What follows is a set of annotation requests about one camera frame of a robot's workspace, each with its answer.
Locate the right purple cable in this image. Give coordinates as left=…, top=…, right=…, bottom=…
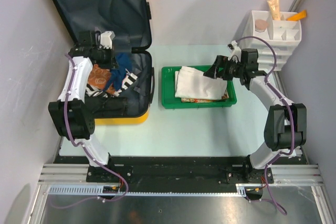
left=235, top=36, right=295, bottom=216

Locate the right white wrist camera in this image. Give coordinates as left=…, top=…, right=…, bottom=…
left=227, top=40, right=241, bottom=62

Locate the orange rabbit print towel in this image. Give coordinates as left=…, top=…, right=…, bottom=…
left=87, top=64, right=111, bottom=91

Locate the white plastic drawer organizer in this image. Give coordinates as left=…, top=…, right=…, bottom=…
left=238, top=10, right=302, bottom=72

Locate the yellow Pikachu hard-shell suitcase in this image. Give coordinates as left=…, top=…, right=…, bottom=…
left=52, top=0, right=155, bottom=125

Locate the orange cosmetic tube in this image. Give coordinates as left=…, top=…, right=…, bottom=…
left=286, top=10, right=307, bottom=22

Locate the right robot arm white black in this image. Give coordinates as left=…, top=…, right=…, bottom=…
left=204, top=48, right=307, bottom=183

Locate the pink round cosmetic jar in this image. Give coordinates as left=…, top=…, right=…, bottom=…
left=255, top=19, right=269, bottom=33

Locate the beige cosmetic tube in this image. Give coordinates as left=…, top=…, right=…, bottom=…
left=267, top=0, right=281, bottom=20

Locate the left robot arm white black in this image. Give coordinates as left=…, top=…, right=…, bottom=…
left=48, top=30, right=118, bottom=182

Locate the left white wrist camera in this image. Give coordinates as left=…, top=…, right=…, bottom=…
left=100, top=31, right=115, bottom=49

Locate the floral cloth pouch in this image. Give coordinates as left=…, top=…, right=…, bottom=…
left=181, top=91, right=229, bottom=103

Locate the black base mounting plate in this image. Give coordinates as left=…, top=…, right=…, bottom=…
left=54, top=155, right=308, bottom=184

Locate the navy blue cloth garment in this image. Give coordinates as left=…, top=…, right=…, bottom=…
left=103, top=52, right=132, bottom=91

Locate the grey slotted cable duct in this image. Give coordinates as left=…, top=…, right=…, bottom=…
left=48, top=183, right=268, bottom=197

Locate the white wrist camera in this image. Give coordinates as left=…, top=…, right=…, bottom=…
left=227, top=40, right=241, bottom=62
left=100, top=31, right=115, bottom=49

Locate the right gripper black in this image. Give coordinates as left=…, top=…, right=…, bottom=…
left=204, top=55, right=245, bottom=81

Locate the black white striped cloth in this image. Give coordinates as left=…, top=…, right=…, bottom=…
left=86, top=73, right=138, bottom=98

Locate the white cloth garment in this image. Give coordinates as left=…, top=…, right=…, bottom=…
left=175, top=66, right=228, bottom=100

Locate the green plastic tray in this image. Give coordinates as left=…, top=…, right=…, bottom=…
left=161, top=66, right=237, bottom=109

